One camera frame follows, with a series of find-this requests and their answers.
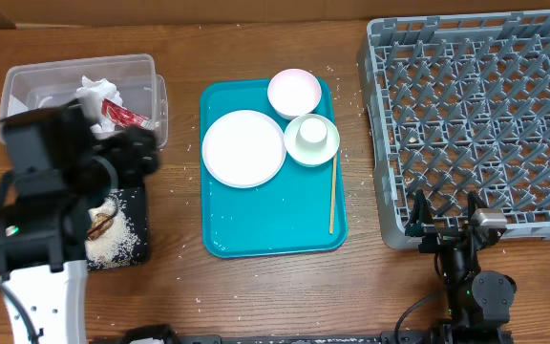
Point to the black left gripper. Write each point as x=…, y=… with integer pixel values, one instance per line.
x=136, y=152

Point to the teal serving tray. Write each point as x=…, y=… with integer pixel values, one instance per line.
x=288, y=214

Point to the pink white bowl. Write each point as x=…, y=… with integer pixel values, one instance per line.
x=293, y=93

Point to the grey dishwasher rack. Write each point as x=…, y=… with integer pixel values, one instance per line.
x=459, y=104

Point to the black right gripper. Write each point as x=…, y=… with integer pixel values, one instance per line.
x=438, y=237

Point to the red snack wrapper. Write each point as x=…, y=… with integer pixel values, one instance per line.
x=124, y=117

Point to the black plastic tray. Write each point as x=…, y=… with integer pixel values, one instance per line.
x=136, y=210

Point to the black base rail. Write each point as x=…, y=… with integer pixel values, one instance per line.
x=303, y=339

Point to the large white plate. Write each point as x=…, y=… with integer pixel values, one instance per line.
x=243, y=149

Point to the brown fried food stick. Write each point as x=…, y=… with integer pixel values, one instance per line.
x=101, y=223

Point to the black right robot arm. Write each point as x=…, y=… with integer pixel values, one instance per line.
x=479, y=301

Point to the white cup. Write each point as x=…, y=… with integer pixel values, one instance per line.
x=313, y=131

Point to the white napkin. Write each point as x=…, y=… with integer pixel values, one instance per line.
x=97, y=92

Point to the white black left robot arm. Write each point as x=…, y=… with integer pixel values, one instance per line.
x=59, y=175

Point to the clear plastic bin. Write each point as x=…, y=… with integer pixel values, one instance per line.
x=132, y=78

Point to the wooden chopstick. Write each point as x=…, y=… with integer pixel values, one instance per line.
x=333, y=194

